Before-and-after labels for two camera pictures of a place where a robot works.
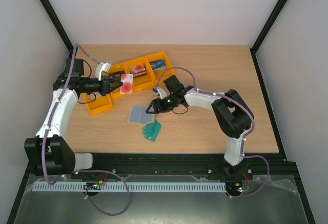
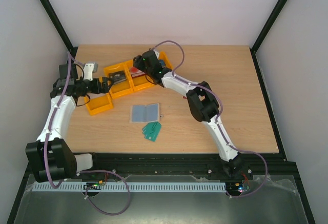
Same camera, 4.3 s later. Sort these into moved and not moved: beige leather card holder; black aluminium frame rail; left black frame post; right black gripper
Moved: right black gripper
Not moved: black aluminium frame rail; beige leather card holder; left black frame post
